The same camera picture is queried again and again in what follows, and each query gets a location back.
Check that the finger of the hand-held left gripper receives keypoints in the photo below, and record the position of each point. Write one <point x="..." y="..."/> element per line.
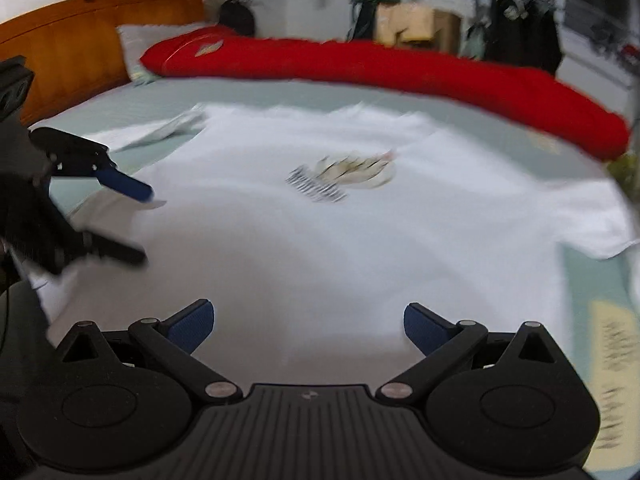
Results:
<point x="127" y="187"/>
<point x="120" y="252"/>

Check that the beige flowered garment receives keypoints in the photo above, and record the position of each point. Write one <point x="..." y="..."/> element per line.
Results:
<point x="405" y="22"/>

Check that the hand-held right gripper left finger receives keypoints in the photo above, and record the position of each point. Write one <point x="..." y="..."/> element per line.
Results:
<point x="195" y="327"/>

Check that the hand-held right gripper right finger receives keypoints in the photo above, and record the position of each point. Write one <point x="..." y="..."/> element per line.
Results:
<point x="425" y="327"/>

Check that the white printed t-shirt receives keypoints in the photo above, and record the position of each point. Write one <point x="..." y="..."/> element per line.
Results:
<point x="325" y="260"/>

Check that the rolled red quilt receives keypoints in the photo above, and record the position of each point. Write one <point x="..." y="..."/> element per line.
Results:
<point x="400" y="70"/>

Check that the grey checked pillow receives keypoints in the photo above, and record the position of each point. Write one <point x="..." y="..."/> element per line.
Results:
<point x="132" y="50"/>

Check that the pale green garment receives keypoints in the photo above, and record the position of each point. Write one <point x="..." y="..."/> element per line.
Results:
<point x="472" y="40"/>

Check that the black jacket with round badge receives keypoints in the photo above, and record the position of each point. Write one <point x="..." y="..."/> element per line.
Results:
<point x="510" y="25"/>

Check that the person's left forearm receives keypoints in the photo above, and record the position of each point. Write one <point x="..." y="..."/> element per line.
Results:
<point x="20" y="320"/>

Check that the plain black hanging jacket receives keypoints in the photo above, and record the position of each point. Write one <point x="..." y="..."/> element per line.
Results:
<point x="547" y="40"/>

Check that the wooden headboard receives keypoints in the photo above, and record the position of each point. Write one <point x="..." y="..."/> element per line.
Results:
<point x="75" y="35"/>

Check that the black backpack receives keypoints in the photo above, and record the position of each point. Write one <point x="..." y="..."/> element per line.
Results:
<point x="237" y="17"/>

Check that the yellow-green plastic bag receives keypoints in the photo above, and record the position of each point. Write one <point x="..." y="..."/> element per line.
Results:
<point x="621" y="166"/>

